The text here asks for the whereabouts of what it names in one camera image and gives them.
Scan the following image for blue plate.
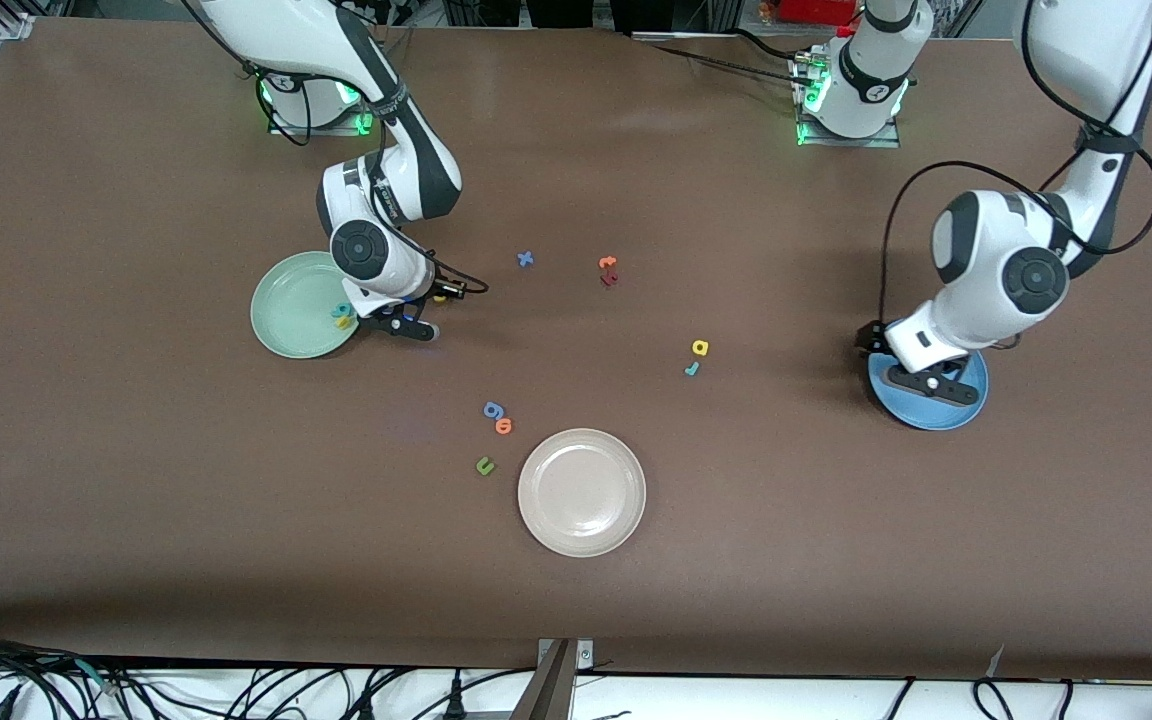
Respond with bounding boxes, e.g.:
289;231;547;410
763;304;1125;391
867;345;990;432

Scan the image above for green plate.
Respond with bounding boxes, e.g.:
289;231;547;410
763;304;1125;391
250;250;368;360

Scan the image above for beige plate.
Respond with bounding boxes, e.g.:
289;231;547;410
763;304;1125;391
517;428;648;558

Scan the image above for red box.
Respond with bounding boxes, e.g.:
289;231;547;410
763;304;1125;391
779;0;862;27

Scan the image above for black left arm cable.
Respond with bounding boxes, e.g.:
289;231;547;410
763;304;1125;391
876;0;1152;331

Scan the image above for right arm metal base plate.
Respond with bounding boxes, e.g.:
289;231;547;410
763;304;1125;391
268;60;383;137

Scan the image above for black cable on table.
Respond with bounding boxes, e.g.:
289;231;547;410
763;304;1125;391
731;28;802;59
636;35;817;86

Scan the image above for looped black floor cable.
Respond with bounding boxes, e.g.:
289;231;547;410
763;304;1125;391
971;678;1015;720

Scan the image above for metal table bracket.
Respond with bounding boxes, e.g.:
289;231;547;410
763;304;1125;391
509;637;596;720

